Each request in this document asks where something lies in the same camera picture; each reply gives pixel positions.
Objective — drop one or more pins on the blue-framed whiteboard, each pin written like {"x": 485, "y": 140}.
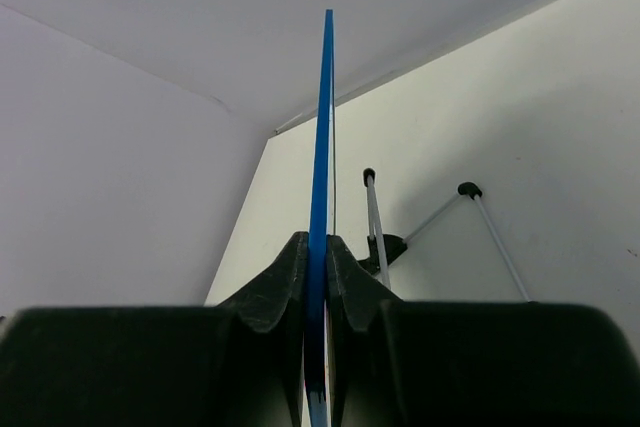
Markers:
{"x": 314, "y": 331}

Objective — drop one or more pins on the wire whiteboard stand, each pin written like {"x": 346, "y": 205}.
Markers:
{"x": 454, "y": 254}

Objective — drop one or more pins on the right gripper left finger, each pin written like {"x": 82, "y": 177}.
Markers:
{"x": 235, "y": 364}

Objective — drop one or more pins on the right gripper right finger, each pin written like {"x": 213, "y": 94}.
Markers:
{"x": 407, "y": 363}

